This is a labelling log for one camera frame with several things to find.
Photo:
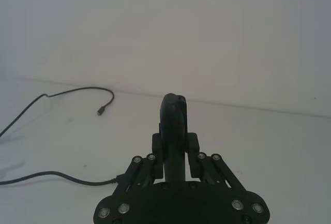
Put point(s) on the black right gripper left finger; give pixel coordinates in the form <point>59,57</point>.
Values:
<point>158,156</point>

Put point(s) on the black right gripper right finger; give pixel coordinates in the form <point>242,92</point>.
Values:
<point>194,156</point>

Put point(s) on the black rounded plug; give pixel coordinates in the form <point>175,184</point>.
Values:
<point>172,131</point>

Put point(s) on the white table cloth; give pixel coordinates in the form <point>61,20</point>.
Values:
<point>258,156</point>

